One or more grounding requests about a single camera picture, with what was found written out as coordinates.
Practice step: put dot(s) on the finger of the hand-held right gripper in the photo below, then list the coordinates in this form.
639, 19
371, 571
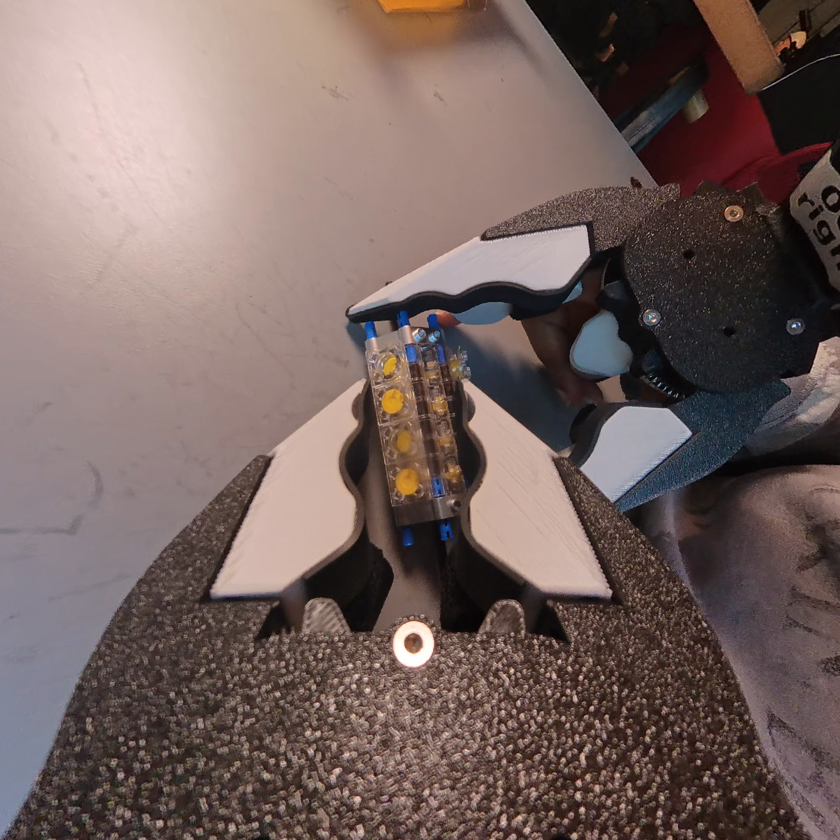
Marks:
630, 446
499, 266

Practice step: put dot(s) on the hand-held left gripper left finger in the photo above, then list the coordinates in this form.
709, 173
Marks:
289, 525

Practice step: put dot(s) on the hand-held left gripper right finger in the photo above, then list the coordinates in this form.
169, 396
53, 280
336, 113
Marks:
531, 525

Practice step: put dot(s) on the clear toy brick engine model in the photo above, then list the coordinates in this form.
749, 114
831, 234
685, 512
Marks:
400, 420

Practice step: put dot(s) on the yellow corrugated box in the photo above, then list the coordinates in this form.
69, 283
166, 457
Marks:
426, 5

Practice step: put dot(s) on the grey desk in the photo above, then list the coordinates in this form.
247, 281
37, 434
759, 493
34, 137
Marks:
197, 229

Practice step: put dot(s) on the red plastic cart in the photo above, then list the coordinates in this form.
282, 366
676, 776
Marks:
722, 131

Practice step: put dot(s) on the person in grey hoodie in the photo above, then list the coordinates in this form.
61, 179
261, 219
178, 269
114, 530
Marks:
754, 590

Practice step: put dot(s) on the wooden post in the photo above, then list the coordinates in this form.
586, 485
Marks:
741, 39

